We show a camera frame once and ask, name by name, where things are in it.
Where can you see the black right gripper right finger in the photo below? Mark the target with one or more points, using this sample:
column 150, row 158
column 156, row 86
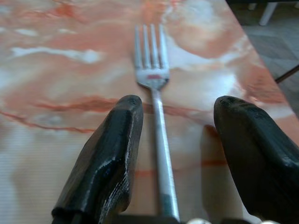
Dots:
column 261, row 158

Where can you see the white chair leg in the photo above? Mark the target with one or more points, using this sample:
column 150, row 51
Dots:
column 267, row 12

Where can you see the thin dark metal leg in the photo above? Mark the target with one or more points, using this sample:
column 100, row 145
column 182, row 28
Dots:
column 287, row 74

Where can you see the silver metal fork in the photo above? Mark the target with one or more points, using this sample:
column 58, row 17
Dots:
column 161, row 130

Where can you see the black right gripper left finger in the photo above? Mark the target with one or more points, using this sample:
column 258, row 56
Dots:
column 105, row 163

